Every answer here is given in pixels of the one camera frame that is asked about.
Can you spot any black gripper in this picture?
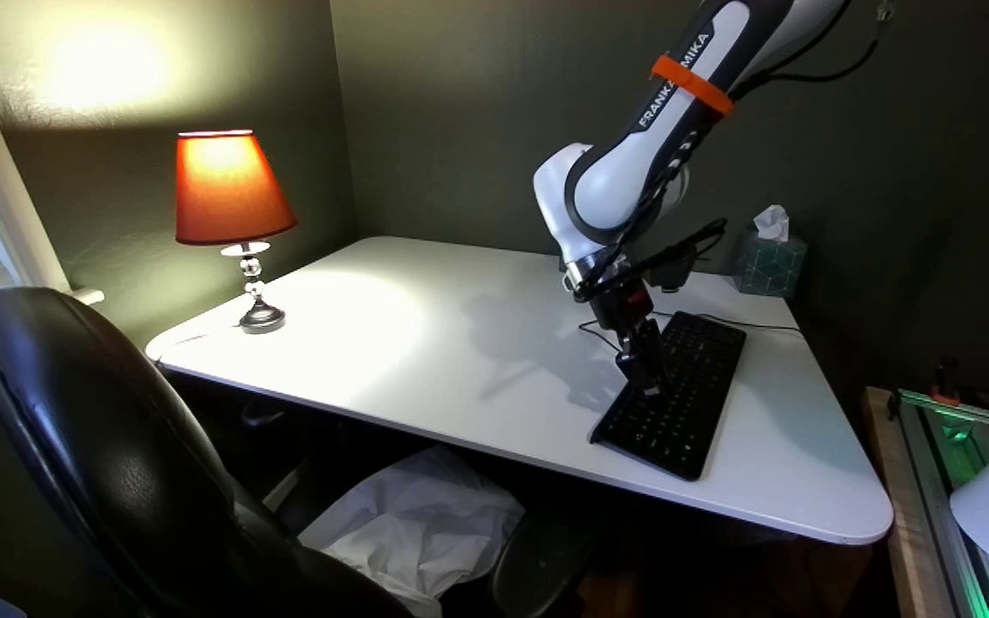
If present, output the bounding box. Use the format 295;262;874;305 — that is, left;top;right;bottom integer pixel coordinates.
594;271;672;388

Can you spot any grey patterned tissue box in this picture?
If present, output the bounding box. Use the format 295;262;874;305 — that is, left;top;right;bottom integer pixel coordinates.
731;203;811;301

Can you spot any black computer keyboard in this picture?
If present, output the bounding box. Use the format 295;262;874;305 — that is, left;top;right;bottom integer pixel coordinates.
587;307;747;485

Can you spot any orange shade table lamp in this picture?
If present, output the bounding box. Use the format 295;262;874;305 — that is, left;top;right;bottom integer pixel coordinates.
168;128;299;336

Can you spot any white crumpled cloth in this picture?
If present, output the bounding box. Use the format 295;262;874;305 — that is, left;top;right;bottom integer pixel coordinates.
295;443;524;618

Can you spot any black rounded floor object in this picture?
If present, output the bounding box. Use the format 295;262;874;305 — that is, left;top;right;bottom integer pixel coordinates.
485;508;605;618

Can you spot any black leather office chair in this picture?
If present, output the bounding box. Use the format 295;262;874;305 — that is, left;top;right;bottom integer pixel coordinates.
0;286;409;618

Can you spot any black keyboard cable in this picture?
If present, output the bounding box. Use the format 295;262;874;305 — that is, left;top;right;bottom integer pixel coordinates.
576;312;802;349

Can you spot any wooden frame with metal rail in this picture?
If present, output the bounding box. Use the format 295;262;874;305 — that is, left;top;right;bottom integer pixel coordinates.
857;380;989;618

